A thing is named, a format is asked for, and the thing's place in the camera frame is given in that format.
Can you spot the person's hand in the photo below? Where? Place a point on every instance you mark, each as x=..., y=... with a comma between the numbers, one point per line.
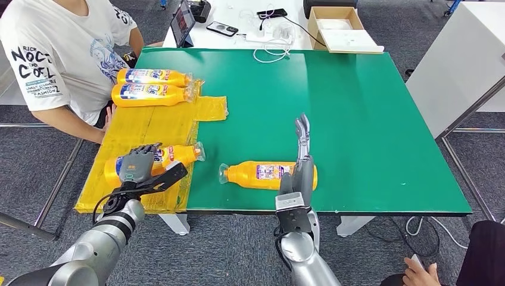
x=422, y=278

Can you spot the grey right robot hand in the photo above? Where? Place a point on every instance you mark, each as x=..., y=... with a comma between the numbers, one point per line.
x=304, y=177

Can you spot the person's right hand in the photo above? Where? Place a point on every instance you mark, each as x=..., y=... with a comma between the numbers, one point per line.
x=105, y=122

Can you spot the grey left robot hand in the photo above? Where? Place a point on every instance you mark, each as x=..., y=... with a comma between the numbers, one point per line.
x=136, y=165

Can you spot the orange detergent bottle clear cap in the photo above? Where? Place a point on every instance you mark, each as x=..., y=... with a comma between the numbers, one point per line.
x=173, y=96
x=177, y=77
x=240, y=175
x=181, y=154

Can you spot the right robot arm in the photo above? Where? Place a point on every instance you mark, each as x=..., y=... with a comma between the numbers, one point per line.
x=304, y=260

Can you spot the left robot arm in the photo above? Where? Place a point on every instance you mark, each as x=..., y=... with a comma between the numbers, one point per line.
x=98, y=244

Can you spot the person's right forearm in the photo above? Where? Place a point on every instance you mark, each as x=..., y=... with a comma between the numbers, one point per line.
x=67, y=124

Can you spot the person's left forearm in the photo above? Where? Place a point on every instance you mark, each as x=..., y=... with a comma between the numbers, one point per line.
x=136, y=41

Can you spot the white handheld device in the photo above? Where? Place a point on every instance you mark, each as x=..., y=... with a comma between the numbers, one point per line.
x=417, y=261

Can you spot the yellow plastic sheet mat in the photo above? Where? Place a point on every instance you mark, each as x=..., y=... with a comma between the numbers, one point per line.
x=150, y=126

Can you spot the white table leg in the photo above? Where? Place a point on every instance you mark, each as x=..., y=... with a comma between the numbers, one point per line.
x=175, y=224
x=355, y=225

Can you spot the person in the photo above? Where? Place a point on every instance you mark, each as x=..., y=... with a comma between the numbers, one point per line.
x=59, y=47
x=485, y=244

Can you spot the white desk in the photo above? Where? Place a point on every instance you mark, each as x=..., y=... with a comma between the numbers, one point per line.
x=10, y=90

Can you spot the dark tablet with stand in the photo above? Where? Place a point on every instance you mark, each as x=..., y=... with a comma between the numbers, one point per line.
x=182, y=21

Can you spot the white table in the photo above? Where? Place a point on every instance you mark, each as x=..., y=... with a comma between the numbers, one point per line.
x=221, y=42

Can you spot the white box lid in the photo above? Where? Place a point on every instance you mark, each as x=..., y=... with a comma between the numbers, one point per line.
x=351, y=41

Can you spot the white power strip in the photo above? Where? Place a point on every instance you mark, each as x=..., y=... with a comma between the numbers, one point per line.
x=260, y=38

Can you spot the black controller device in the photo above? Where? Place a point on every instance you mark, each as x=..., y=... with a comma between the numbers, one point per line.
x=200, y=11

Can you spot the brown cardboard box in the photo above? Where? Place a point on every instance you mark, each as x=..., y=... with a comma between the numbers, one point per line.
x=314, y=29

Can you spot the white charger plug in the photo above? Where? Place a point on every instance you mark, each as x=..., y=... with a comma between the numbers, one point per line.
x=284, y=30

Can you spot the black smartphone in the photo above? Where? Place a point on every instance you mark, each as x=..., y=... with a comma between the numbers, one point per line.
x=222, y=29

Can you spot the small black object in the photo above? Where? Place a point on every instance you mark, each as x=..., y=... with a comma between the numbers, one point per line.
x=409, y=72

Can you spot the white item in box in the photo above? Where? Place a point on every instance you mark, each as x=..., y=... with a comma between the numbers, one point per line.
x=335, y=24

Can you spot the blue object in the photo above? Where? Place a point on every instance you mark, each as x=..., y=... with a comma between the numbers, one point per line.
x=453, y=6

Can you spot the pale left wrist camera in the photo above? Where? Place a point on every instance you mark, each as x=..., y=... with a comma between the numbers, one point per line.
x=169, y=177

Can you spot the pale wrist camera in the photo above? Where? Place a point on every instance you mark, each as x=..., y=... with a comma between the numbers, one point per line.
x=294, y=215
x=169, y=177

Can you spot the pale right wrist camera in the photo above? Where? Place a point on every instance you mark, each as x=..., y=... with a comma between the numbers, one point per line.
x=294, y=215

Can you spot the chrome metal frame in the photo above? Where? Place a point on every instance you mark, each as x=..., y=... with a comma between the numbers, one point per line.
x=23, y=227
x=481, y=128

